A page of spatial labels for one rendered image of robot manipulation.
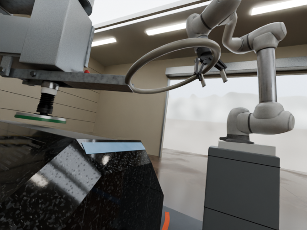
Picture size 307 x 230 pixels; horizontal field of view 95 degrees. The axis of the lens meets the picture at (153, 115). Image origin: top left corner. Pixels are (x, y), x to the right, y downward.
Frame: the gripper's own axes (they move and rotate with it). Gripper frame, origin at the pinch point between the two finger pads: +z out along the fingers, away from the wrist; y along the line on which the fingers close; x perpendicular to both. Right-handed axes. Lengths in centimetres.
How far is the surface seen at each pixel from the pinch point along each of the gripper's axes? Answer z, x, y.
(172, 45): -8.8, 23.4, 30.0
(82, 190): 27, 28, 65
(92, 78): -16, -4, 62
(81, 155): 20, 25, 65
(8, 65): -35, -12, 102
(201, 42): -8.4, 23.9, 18.7
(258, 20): -193, -186, -333
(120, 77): -12, 0, 49
